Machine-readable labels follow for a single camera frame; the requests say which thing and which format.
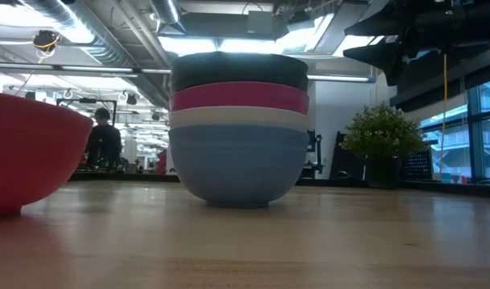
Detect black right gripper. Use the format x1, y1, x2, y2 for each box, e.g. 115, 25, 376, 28
342, 0, 490, 86

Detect pink bowl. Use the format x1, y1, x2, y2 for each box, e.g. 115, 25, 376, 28
169, 81, 310, 116

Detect white bowl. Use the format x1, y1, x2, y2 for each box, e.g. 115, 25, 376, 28
168, 105, 311, 132

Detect blue bowl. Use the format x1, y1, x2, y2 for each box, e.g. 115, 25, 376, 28
168, 123, 310, 209

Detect green potted plant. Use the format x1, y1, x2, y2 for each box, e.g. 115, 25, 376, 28
340, 103, 426, 160

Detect grey ceiling junction box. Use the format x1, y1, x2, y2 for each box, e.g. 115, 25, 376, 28
247, 10, 276, 36

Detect black perforated panel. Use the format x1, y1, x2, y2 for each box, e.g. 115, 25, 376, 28
400, 150, 434, 181

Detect dark plant pot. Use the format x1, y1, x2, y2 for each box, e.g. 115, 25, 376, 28
364, 155, 402, 189

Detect person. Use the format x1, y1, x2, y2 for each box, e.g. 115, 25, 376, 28
83, 107, 123, 169

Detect red bowl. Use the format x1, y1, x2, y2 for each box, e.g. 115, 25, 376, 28
0, 91, 95, 218

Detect rectangular metal duct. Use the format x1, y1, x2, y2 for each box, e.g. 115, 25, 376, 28
308, 0, 390, 57

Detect round silver duct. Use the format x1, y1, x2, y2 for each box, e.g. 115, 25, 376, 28
150, 0, 186, 35

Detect black table edge rail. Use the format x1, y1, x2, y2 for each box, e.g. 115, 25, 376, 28
67, 172, 490, 197

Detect tall black background frame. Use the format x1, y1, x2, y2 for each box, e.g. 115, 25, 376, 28
55, 98, 118, 125

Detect yellow ceiling cable reel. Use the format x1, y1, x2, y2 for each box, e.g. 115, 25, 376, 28
31, 30, 61, 53

